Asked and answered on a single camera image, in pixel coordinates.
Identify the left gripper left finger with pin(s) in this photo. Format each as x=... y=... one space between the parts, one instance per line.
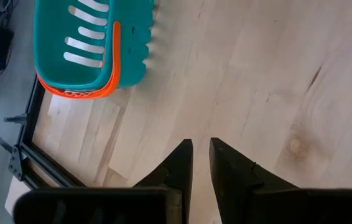
x=117 y=205

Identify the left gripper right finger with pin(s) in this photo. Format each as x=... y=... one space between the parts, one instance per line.
x=257 y=202

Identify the black aluminium table frame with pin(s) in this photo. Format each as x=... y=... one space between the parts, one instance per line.
x=31 y=124

